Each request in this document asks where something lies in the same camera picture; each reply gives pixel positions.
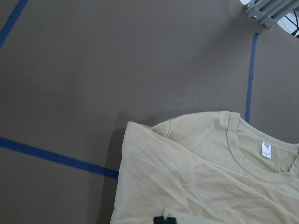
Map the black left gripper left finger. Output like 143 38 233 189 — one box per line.
153 214 164 224

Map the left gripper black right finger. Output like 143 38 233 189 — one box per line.
165 212 177 224

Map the cream long-sleeve printed shirt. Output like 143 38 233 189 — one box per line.
111 111 299 224

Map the aluminium frame post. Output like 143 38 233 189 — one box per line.
245 0 299 29

